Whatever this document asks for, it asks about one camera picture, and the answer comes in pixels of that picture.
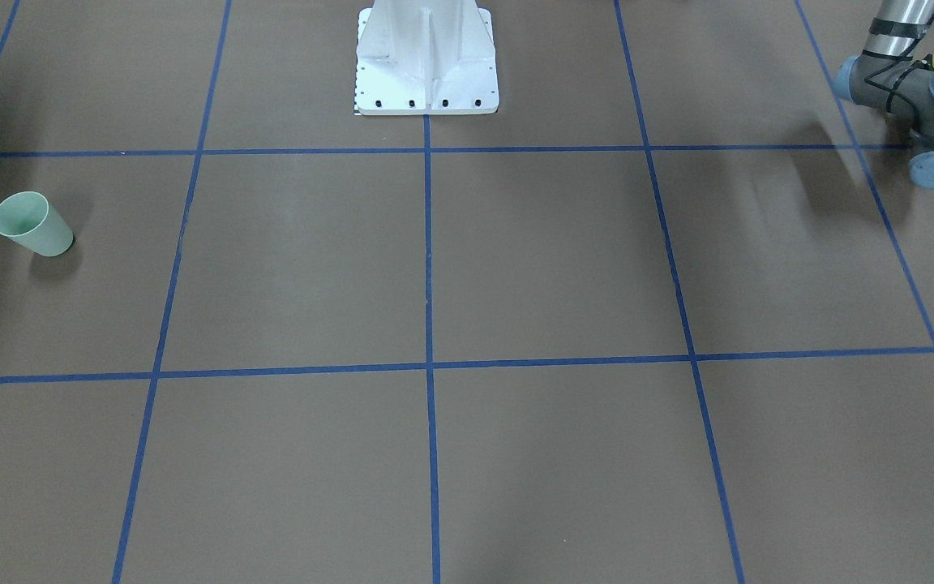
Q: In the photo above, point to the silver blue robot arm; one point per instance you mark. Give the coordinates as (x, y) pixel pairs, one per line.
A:
(887, 77)

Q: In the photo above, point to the green plastic cup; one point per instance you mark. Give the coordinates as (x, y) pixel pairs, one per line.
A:
(29, 220)

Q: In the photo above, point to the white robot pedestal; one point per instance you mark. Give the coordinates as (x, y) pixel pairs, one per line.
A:
(418, 58)

